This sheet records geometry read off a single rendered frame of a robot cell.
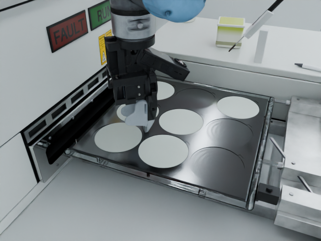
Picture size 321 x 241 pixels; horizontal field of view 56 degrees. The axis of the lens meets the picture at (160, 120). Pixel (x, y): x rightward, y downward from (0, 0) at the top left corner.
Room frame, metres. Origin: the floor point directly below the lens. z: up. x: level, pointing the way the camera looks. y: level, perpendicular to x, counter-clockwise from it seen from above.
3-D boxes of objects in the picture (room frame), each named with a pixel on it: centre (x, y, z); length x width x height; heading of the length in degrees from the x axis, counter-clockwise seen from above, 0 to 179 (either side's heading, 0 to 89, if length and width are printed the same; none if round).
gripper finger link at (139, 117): (0.50, 0.04, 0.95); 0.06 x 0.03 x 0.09; 109
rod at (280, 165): (0.43, -0.21, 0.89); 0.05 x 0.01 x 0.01; 68
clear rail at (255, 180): (0.49, -0.21, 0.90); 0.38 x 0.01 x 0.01; 158
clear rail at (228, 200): (0.39, 0.02, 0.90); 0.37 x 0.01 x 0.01; 68
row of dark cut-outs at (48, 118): (0.63, 0.16, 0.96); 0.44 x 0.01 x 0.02; 158
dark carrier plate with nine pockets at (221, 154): (0.56, -0.05, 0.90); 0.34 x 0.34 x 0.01; 68
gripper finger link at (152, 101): (0.50, 0.02, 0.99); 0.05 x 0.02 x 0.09; 19
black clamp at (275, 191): (0.35, -0.18, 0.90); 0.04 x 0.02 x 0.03; 68
